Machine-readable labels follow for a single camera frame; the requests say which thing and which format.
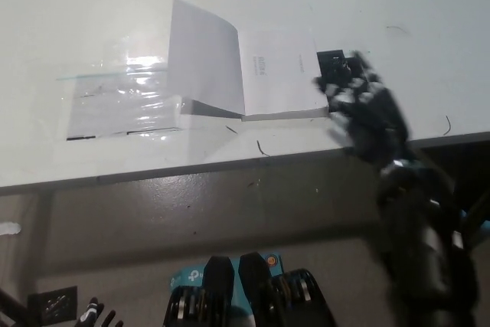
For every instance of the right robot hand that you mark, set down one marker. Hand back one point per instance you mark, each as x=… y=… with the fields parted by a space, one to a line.
x=369 y=120

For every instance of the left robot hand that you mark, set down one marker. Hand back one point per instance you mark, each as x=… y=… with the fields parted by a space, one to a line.
x=93 y=313

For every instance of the white grey softcover book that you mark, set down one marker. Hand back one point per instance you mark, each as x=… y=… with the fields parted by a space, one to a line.
x=275 y=74

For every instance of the black ribbed robot torso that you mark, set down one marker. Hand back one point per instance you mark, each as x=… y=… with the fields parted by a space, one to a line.
x=216 y=288

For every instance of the black floor marker tag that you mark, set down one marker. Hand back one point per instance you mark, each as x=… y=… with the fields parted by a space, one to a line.
x=53 y=303

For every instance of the teal TP-Link box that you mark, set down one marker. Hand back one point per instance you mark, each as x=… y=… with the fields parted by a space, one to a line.
x=187 y=276

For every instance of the plastic-covered paper sheet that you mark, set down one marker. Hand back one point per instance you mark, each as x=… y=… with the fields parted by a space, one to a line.
x=115 y=108

